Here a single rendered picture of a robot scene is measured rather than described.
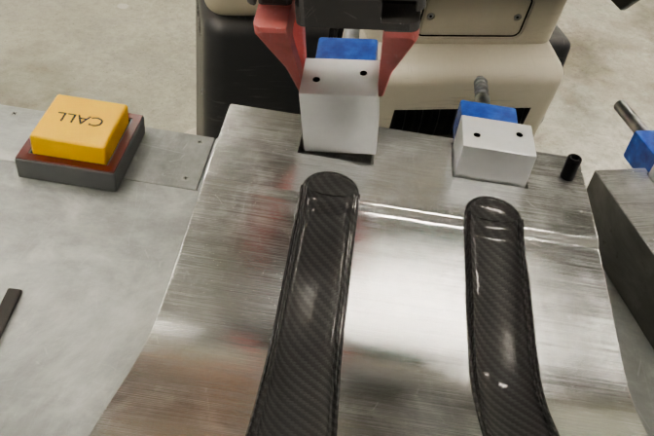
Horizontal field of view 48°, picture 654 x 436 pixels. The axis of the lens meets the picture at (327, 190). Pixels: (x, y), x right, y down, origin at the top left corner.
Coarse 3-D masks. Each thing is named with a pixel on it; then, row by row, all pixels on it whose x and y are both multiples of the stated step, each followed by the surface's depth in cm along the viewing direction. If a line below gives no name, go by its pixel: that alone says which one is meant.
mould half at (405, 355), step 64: (256, 128) 52; (384, 128) 54; (256, 192) 48; (384, 192) 49; (448, 192) 50; (512, 192) 50; (576, 192) 51; (192, 256) 44; (256, 256) 44; (384, 256) 45; (448, 256) 46; (576, 256) 47; (192, 320) 40; (256, 320) 41; (384, 320) 42; (448, 320) 42; (576, 320) 43; (128, 384) 34; (192, 384) 35; (256, 384) 36; (384, 384) 38; (448, 384) 39; (576, 384) 40
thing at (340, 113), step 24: (336, 48) 52; (360, 48) 52; (312, 72) 48; (336, 72) 48; (360, 72) 48; (312, 96) 47; (336, 96) 47; (360, 96) 47; (312, 120) 49; (336, 120) 49; (360, 120) 48; (312, 144) 51; (336, 144) 50; (360, 144) 50
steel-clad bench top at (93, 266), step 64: (0, 128) 63; (0, 192) 58; (64, 192) 58; (128, 192) 59; (192, 192) 60; (0, 256) 53; (64, 256) 53; (128, 256) 54; (64, 320) 49; (128, 320) 50; (0, 384) 45; (64, 384) 46; (640, 384) 51
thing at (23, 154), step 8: (136, 120) 63; (128, 128) 62; (128, 136) 61; (24, 144) 59; (120, 144) 60; (24, 152) 58; (120, 152) 60; (32, 160) 58; (40, 160) 58; (48, 160) 58; (56, 160) 58; (64, 160) 58; (72, 160) 58; (112, 160) 59; (120, 160) 59; (88, 168) 58; (96, 168) 58; (104, 168) 58; (112, 168) 58
